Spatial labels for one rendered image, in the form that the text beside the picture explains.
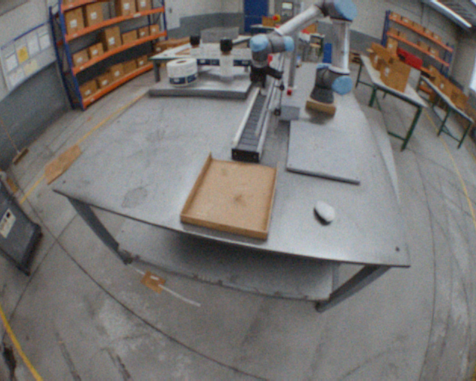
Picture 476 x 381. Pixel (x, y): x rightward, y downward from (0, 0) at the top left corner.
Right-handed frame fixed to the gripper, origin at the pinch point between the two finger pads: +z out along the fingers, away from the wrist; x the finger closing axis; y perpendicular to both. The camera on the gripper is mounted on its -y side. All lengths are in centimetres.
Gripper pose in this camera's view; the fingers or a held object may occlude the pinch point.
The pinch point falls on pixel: (265, 88)
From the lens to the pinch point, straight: 123.1
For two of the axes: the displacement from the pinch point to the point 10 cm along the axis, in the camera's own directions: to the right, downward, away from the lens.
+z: 1.1, 2.1, 9.7
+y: -9.7, -1.7, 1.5
